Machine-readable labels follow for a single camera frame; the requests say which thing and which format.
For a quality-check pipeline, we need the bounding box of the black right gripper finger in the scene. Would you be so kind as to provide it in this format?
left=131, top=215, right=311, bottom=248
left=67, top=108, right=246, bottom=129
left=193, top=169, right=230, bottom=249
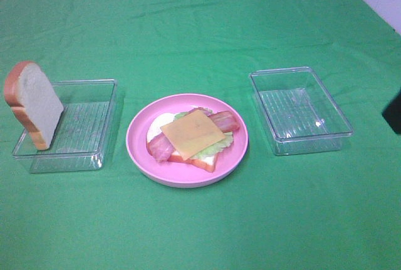
left=382, top=91, right=401, bottom=134

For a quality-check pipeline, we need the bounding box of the bacon strip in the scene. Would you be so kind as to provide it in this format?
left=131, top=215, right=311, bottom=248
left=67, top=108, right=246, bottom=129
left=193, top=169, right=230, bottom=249
left=209, top=111, right=240, bottom=132
left=150, top=112, right=207, bottom=162

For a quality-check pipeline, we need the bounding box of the green lettuce leaf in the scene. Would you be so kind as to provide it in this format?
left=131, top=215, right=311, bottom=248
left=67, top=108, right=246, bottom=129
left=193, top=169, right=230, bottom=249
left=187, top=107, right=233, bottom=157

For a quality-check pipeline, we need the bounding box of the white bread slice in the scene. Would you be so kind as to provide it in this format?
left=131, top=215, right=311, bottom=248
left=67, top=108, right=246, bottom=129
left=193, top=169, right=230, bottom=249
left=146, top=112, right=218, bottom=172

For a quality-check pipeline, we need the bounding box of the yellow cheese slice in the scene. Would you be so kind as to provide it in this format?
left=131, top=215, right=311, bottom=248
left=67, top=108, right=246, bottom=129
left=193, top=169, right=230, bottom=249
left=160, top=110, right=226, bottom=160

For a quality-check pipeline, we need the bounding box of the clear right ingredient tray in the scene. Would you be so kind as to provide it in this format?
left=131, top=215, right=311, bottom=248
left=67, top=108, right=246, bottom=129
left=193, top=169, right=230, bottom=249
left=249, top=66, right=353, bottom=156

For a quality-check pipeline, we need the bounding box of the pink round plate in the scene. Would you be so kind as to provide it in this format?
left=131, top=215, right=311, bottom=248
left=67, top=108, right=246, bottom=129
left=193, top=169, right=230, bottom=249
left=125, top=93, right=249, bottom=188

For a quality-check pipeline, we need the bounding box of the green tablecloth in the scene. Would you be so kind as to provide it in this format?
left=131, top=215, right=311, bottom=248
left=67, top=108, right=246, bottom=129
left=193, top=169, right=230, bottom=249
left=1, top=0, right=400, bottom=269

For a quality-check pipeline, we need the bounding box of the clear left bread tray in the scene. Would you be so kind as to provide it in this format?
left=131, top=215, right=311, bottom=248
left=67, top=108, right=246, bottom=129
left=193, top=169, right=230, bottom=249
left=12, top=79, right=117, bottom=174

